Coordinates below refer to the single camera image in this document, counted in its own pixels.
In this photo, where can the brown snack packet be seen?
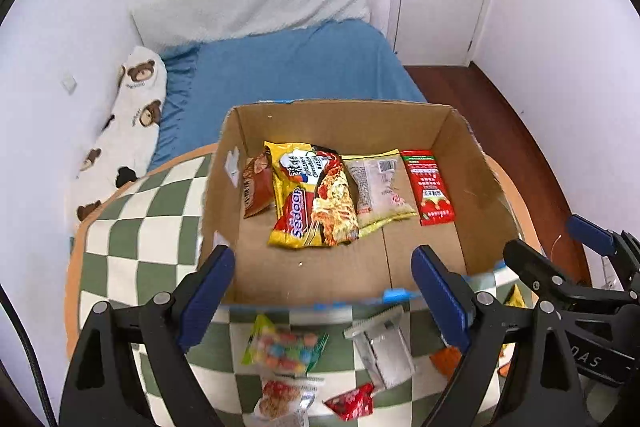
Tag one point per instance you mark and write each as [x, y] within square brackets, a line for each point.
[257, 187]

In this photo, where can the small red snack packet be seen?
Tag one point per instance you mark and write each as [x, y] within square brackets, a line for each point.
[352, 402]

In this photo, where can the blue bed sheet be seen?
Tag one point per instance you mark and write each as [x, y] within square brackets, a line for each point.
[300, 67]

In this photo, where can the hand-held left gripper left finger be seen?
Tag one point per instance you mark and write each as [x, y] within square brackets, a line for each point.
[205, 297]

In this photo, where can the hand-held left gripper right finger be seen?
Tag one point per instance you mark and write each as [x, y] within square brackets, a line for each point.
[440, 297]

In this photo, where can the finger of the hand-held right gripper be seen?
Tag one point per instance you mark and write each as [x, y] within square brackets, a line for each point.
[592, 232]
[540, 274]

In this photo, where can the red sachet packet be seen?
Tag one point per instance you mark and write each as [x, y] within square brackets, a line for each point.
[430, 192]

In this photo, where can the yellow snack packet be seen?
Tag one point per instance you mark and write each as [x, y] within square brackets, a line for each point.
[512, 299]

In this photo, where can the orange snack packet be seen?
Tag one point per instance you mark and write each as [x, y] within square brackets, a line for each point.
[445, 359]

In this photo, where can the green checkered blanket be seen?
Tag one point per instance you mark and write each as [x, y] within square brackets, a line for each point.
[150, 227]

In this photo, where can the white wall socket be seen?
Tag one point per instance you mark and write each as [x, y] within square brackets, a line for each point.
[69, 83]

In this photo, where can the silver snack packet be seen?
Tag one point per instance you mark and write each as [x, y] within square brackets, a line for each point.
[385, 352]

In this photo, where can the red and white snack packet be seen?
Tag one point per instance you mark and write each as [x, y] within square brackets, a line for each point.
[280, 399]

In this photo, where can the white headboard cushion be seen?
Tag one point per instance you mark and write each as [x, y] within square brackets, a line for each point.
[250, 2]

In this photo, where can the cardboard box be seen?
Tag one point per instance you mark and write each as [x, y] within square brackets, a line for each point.
[340, 272]

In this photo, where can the colourful candy bag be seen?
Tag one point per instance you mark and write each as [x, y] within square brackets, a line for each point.
[282, 347]

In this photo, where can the bear print pillow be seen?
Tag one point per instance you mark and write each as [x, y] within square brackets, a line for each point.
[132, 127]

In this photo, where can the yellow instant noodle packet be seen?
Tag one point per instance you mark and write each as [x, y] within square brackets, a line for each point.
[310, 207]

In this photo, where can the clear white snack packet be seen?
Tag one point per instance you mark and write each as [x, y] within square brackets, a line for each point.
[380, 192]

